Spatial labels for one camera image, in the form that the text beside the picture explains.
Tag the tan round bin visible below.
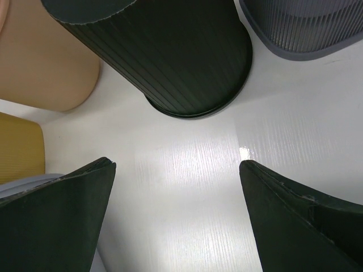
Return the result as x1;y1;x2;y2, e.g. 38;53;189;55
1;1;101;112

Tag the black ribbed round bin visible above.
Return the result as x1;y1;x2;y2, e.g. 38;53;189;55
42;0;253;118

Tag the grey mesh square basket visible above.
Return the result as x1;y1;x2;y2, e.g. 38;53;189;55
239;0;362;61

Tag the tan mesh square basket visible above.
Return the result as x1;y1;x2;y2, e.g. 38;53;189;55
1;113;45;184

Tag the light grey round bin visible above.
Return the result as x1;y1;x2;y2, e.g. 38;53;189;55
1;173;106;272

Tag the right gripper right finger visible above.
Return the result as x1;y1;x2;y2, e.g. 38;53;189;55
239;160;362;271

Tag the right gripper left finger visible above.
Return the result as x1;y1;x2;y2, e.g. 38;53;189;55
1;157;116;271

